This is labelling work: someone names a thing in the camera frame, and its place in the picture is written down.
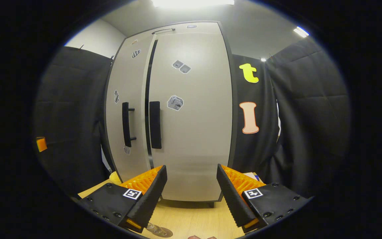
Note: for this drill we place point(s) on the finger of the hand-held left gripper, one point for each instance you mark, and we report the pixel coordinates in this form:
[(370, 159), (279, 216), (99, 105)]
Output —
[(41, 144)]

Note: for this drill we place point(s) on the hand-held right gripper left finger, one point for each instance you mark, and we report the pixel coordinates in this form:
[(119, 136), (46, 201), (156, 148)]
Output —
[(149, 196)]

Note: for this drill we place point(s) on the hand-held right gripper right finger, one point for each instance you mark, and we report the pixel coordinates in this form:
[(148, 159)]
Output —
[(232, 199)]

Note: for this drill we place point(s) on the clear bottle yellow label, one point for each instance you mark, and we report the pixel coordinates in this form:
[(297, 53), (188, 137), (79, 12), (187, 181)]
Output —
[(154, 228)]

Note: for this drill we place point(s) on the white cabinet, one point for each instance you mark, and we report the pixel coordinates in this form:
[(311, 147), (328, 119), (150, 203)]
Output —
[(194, 28)]

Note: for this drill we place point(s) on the white paper booklet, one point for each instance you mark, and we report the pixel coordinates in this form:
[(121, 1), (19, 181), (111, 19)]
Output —
[(252, 176)]

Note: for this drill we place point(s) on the yellow object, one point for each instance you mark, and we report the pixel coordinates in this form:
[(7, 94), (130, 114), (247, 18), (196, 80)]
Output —
[(114, 177)]

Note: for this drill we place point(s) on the black backdrop cloth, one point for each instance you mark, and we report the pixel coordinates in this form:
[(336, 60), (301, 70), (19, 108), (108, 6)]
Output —
[(310, 116)]

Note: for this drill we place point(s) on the long ceiling light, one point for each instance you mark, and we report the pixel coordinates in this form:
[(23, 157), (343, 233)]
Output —
[(191, 2)]

